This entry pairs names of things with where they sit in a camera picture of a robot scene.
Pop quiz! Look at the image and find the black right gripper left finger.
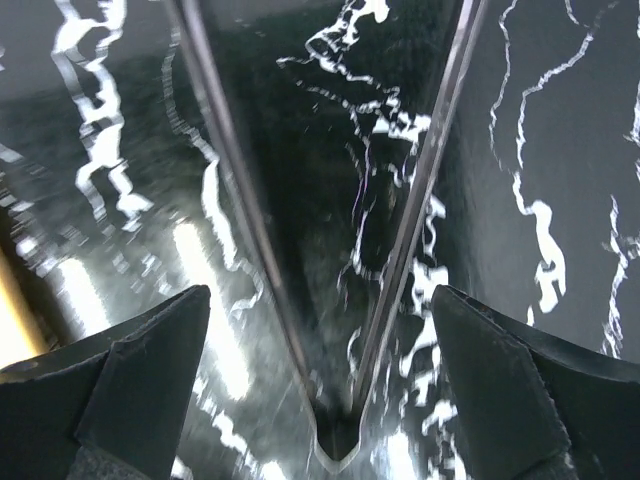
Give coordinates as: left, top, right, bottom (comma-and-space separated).
1, 285, 210, 479

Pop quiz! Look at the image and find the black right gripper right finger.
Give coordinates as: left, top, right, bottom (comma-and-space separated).
432, 285, 639, 479

